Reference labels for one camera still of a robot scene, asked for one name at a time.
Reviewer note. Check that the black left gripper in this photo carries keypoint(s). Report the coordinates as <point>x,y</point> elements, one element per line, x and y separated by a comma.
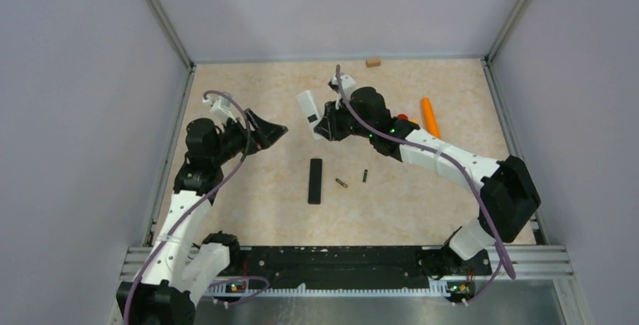
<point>264,133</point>

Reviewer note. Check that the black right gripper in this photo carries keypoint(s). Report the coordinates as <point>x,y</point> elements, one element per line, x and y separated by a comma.
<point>329,125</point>

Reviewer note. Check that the white remote control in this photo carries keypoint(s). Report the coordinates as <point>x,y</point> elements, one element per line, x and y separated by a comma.
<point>310,111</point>

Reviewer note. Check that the black remote control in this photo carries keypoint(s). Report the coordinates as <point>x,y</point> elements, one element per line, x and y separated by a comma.
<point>315,181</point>

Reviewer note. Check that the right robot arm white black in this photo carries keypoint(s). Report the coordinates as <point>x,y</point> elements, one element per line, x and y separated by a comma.
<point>504,189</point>

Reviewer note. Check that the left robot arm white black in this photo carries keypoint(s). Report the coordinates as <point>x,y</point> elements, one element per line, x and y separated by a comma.
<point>170,283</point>

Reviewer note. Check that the brown gold AAA battery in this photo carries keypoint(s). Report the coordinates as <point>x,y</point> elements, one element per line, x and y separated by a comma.
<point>341,183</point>

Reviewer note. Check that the red yellow toy piece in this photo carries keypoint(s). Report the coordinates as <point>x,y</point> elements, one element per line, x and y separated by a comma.
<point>402,117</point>

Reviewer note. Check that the small wooden block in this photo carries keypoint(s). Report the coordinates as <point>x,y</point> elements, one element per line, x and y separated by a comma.
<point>373,62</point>

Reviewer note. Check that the orange toy carrot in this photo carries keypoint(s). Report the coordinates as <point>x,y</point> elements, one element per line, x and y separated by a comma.
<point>429,118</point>

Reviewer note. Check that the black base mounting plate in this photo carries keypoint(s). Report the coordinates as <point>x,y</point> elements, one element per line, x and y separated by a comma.
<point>355,267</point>

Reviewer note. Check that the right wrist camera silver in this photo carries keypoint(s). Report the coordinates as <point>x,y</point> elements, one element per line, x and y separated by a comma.
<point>344,86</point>

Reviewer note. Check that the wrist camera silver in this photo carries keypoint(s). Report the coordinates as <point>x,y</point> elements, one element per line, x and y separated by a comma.
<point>220,107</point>
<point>344,86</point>

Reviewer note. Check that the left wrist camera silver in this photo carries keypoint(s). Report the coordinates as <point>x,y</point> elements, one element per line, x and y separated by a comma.
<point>220,107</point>

